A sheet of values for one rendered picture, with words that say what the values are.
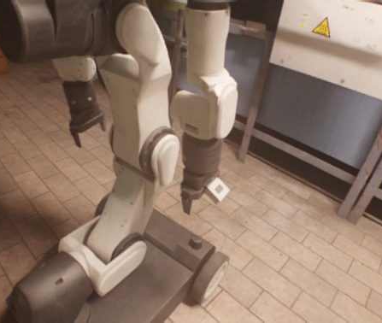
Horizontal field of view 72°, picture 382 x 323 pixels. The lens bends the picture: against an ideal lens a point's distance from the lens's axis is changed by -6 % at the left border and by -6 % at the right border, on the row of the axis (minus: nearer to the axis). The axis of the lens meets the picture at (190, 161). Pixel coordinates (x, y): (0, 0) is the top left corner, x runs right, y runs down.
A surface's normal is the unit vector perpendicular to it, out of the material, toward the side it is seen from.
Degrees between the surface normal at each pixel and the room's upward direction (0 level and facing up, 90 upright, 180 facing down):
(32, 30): 85
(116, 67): 35
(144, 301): 0
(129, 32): 90
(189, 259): 45
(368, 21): 90
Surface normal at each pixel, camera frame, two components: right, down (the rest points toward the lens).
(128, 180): -0.44, -0.09
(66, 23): 0.80, 0.40
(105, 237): -0.33, -0.31
